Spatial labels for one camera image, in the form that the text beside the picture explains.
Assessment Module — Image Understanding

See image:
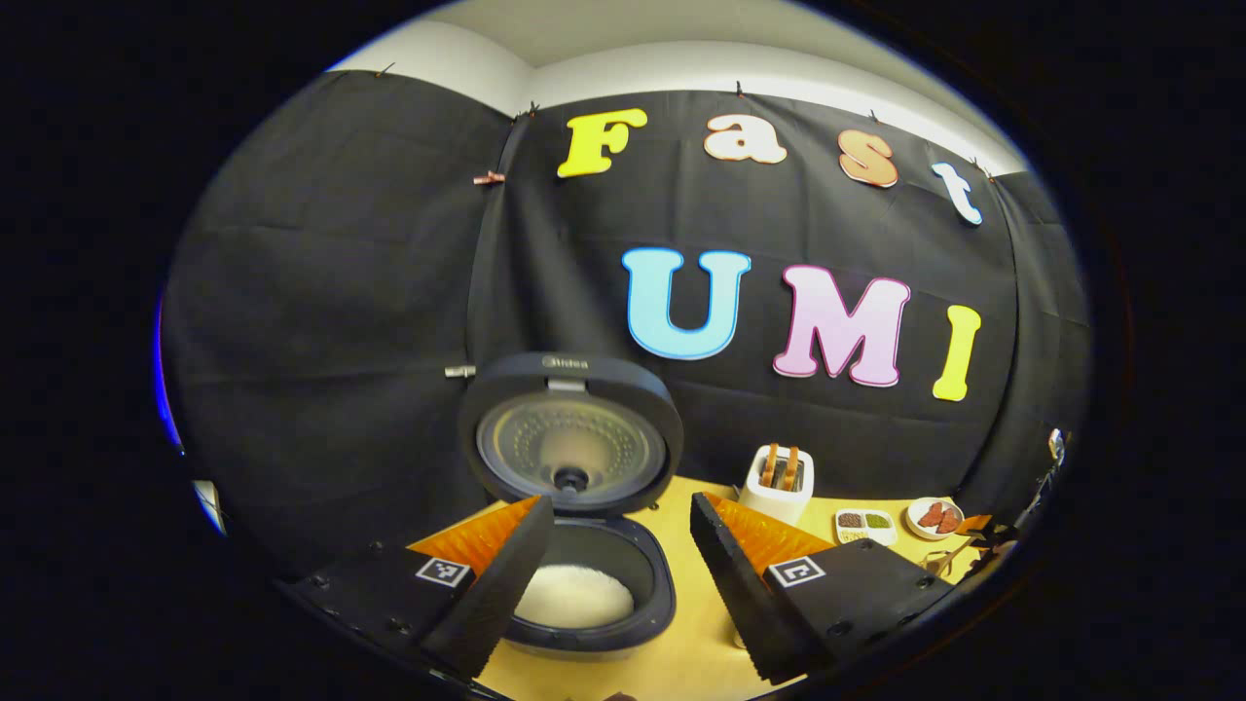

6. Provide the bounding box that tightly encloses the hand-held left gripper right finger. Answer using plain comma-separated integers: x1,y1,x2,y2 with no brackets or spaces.
690,490,960,684

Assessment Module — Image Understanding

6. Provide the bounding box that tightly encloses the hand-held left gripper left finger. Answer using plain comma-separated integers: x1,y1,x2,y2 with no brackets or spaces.
277,494,557,681

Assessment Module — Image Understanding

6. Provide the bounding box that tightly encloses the white rice pile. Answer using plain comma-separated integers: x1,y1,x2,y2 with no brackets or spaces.
513,563,636,630

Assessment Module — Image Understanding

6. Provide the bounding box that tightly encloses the dark grey rice cooker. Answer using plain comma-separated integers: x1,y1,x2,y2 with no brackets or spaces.
458,351,685,663

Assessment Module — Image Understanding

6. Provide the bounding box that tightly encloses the white round plate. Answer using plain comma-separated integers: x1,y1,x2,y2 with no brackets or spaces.
905,497,966,540

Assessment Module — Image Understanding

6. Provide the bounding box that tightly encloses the white toaster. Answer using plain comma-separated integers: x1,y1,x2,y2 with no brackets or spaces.
738,443,816,527

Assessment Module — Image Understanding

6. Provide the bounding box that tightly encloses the white divided bean dish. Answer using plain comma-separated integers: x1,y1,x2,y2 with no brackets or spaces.
834,508,898,546

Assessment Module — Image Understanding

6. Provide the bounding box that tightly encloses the black backdrop cloth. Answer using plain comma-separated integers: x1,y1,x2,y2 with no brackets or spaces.
161,70,1091,575

